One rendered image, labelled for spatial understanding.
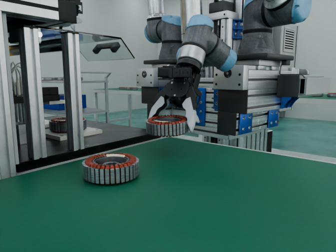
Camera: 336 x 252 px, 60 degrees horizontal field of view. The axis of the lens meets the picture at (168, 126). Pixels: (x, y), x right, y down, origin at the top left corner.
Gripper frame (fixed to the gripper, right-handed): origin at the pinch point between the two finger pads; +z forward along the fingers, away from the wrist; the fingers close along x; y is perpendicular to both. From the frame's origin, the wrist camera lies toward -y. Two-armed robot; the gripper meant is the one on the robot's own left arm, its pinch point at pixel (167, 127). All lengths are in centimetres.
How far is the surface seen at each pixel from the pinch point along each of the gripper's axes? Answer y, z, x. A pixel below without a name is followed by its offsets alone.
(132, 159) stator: -15.6, 12.5, -4.2
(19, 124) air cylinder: -17.3, 9.2, 34.0
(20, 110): -17.1, 5.2, 36.6
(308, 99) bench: 212, -111, -6
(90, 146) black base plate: -7.6, 9.9, 16.5
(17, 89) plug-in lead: -21.0, 0.6, 35.3
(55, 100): -11.1, -1.1, 32.6
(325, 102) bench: 211, -109, -21
